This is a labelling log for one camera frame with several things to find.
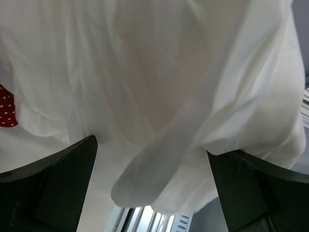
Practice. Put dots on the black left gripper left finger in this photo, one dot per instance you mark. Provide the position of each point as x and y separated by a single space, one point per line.
48 195

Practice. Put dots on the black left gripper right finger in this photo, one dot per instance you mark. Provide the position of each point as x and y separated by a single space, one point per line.
258 196

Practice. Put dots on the white ruffled skirt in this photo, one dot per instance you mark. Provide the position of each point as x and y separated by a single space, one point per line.
160 83

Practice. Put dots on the red polka dot skirt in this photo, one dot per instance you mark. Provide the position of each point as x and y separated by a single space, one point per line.
7 108

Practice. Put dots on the white slotted cable duct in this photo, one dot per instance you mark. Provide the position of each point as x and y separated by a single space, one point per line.
181 223

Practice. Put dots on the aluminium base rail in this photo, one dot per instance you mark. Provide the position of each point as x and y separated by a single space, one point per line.
141 219

